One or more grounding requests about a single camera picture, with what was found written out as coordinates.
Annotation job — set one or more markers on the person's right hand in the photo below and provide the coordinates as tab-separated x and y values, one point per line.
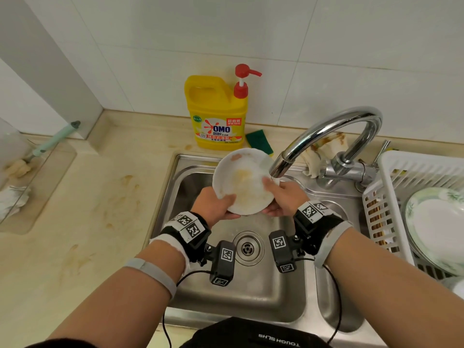
290	199

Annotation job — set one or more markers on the person's left hand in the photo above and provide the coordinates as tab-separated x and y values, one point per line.
208	206

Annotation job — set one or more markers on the person's right thumb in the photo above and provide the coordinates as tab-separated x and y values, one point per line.
270	184

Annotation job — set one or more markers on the person's left thumb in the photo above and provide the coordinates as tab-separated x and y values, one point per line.
226	203

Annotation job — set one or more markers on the white round plate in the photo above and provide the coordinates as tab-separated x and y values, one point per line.
243	177

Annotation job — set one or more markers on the person's left forearm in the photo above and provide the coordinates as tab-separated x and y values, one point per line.
119	308

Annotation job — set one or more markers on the grey right forearm band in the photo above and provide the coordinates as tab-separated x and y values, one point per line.
331	242

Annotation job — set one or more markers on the grey left forearm band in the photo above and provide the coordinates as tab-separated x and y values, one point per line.
154	273

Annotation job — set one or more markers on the person's right forearm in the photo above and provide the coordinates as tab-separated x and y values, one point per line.
391	297

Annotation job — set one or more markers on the green yellow sponge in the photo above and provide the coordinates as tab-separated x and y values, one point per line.
260	139

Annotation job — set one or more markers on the metal sink drain strainer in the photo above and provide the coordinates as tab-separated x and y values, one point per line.
248	248

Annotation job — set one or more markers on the stained white rag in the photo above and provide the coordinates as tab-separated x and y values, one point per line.
326	146

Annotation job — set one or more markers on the white left wrist bandage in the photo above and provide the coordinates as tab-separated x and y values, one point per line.
174	250

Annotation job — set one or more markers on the yellow detergent bottle red pump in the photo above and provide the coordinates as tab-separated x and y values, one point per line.
215	115

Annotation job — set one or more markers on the chrome curved faucet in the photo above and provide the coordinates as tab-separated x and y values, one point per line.
337	126

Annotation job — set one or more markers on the stainless steel sink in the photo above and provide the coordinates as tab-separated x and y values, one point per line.
261	286

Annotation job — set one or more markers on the brown chopsticks bundle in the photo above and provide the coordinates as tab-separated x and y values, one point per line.
379	222

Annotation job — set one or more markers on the white plastic dish basket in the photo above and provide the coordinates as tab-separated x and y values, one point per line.
391	170

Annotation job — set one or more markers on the black chest pack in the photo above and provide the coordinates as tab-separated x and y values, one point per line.
253	335

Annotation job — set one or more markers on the white plate green leaf print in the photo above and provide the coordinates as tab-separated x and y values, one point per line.
437	221

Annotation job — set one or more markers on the clear plastic tray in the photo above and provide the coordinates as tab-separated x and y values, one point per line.
40	184

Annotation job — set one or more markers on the crumpled white cloth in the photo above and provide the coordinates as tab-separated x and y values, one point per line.
12	201

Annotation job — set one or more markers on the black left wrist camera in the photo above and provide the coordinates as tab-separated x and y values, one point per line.
223	262

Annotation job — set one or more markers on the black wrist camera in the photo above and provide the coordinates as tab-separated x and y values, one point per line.
223	262
282	251

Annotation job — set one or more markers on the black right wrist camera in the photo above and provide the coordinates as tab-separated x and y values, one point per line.
282	251

